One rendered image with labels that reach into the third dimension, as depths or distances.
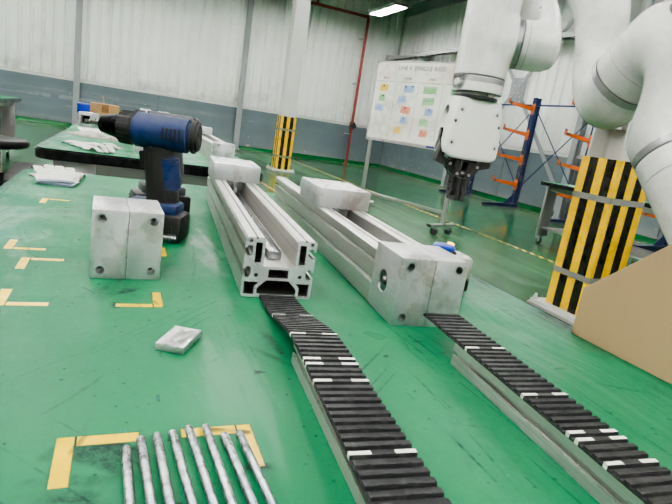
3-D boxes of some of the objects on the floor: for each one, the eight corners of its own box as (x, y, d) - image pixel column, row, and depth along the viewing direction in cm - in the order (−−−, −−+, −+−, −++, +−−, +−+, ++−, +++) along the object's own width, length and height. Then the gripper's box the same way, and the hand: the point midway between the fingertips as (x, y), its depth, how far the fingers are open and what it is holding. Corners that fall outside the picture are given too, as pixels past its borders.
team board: (343, 208, 708) (367, 57, 664) (369, 208, 742) (393, 64, 698) (430, 235, 602) (465, 58, 558) (456, 235, 635) (491, 67, 591)
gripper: (501, 99, 93) (479, 200, 97) (426, 84, 89) (406, 191, 93) (527, 98, 86) (502, 208, 91) (447, 82, 82) (425, 198, 86)
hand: (456, 188), depth 91 cm, fingers closed
